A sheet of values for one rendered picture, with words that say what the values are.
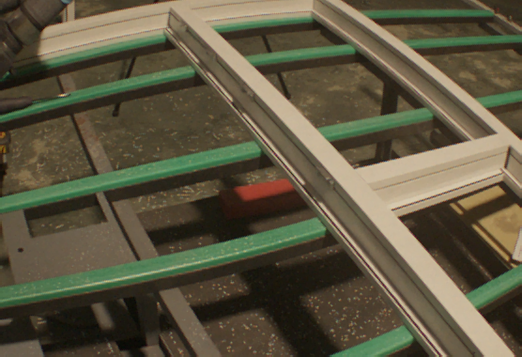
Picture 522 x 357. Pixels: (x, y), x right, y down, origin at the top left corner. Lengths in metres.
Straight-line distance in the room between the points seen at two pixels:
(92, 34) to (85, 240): 0.76
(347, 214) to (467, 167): 0.29
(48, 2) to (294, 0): 0.81
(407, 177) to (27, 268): 0.64
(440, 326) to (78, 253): 0.57
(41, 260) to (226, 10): 0.99
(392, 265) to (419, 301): 0.08
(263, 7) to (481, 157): 0.85
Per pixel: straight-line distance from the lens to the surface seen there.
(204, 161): 1.25
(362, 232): 1.06
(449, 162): 1.21
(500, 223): 1.62
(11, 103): 1.46
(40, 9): 1.38
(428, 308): 0.94
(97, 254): 1.07
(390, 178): 1.13
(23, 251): 1.10
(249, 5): 1.86
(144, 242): 1.14
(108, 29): 1.74
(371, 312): 1.38
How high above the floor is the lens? 1.55
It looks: 33 degrees down
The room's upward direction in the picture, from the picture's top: 3 degrees clockwise
